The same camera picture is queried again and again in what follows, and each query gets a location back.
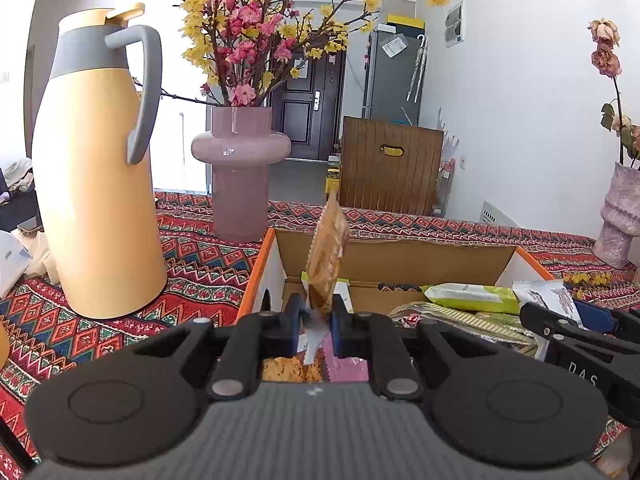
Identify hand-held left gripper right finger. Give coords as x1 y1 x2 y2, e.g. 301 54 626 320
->
330 294 521 402

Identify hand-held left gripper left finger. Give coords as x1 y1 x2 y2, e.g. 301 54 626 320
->
117 294 306 402

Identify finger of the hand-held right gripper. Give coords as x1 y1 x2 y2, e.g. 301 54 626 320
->
574 301 640 341
520 302 640 348

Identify white snack packet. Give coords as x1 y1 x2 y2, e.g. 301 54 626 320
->
511 280 583 328

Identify cream striped snack packet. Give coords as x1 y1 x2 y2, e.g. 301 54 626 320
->
389 301 538 347

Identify orange brown snack packet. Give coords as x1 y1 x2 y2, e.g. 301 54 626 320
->
304 191 351 318

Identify red cardboard box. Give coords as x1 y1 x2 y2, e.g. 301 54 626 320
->
235 227 568 361

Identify pink snack packet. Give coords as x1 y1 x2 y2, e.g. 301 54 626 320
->
320 334 372 382

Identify brown crumb-print snack packet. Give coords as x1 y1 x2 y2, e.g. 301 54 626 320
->
261 356 326 384

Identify bright green snack packet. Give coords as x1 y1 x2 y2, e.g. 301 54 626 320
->
421 283 522 316

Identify textured pink vase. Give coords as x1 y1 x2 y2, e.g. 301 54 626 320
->
592 161 640 270

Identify glossy pink vase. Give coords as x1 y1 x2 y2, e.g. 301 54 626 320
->
191 105 292 242

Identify yellow black box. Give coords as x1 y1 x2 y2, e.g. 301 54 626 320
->
325 155 343 196

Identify wooden chair back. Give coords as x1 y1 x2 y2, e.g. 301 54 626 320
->
339 116 445 217

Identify dark brown door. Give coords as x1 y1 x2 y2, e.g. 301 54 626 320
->
280 32 347 161

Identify white feather decoration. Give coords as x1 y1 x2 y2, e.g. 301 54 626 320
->
436 107 460 161

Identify yellow thermos jug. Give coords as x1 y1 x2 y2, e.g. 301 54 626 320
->
31 2 168 320

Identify grey refrigerator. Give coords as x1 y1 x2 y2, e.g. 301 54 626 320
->
362 29 428 126

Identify bunch of dried roses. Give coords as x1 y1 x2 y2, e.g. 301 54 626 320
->
588 18 640 168

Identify white folded umbrella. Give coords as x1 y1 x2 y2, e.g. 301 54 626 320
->
406 35 429 103

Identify red and yellow blossom branches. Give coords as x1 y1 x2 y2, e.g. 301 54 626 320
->
135 0 468 108

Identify white plastic bag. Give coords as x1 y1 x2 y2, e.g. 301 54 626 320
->
0 230 33 298

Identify pile of pale clothes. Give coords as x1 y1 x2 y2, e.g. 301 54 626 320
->
0 157 36 193

